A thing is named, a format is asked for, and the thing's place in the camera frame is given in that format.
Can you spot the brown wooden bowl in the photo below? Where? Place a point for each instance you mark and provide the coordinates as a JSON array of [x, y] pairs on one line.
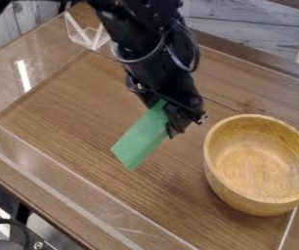
[[250, 164]]

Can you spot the black table leg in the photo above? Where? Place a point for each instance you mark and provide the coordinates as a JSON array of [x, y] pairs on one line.
[[22, 213]]

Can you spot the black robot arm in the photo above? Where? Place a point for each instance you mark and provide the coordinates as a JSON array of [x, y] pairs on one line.
[[155, 48]]

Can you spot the clear acrylic tray wall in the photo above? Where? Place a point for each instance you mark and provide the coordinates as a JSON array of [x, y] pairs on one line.
[[65, 108]]

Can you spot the green rectangular block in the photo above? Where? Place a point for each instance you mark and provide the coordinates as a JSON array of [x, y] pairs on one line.
[[142, 138]]

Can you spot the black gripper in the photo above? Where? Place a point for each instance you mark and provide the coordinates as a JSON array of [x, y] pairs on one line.
[[170, 86]]

